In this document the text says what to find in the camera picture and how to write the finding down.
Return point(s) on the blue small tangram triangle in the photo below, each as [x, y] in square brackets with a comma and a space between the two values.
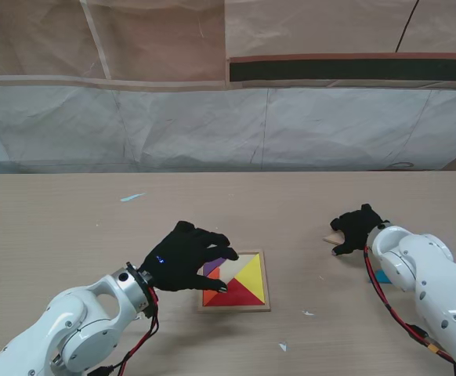
[381, 278]

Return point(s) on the black strip with red edge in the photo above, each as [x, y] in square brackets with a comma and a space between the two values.
[349, 70]

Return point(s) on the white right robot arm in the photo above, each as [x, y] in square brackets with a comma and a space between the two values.
[428, 282]

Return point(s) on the natural wood tangram triangle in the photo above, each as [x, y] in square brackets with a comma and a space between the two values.
[333, 239]

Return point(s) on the white torn paper scrap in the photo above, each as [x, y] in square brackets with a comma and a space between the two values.
[308, 312]

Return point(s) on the white pointed paper scrap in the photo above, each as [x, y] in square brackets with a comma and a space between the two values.
[283, 346]

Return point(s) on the yellow large tangram triangle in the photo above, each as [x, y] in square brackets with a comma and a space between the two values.
[251, 276]

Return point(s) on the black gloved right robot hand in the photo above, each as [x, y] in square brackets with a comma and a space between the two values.
[357, 231]

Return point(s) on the square wooden tangram tray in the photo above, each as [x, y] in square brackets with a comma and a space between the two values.
[267, 282]

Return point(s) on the purple tangram triangle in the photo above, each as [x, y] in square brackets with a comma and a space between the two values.
[212, 268]

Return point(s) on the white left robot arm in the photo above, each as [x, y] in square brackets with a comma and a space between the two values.
[75, 333]

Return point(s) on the beige paper backdrop sheet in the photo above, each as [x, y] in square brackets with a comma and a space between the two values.
[153, 39]

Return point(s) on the marble print backdrop sheet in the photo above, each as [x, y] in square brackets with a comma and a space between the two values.
[212, 125]

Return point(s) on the light blue tape scrap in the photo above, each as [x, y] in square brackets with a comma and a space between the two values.
[131, 197]

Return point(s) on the red large tangram triangle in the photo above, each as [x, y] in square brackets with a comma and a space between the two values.
[239, 295]

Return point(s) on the orange tangram parallelogram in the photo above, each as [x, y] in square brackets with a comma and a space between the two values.
[209, 295]

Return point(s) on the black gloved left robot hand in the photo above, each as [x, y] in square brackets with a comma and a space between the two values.
[177, 262]

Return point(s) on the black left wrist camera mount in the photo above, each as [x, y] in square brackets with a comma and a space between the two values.
[145, 310]

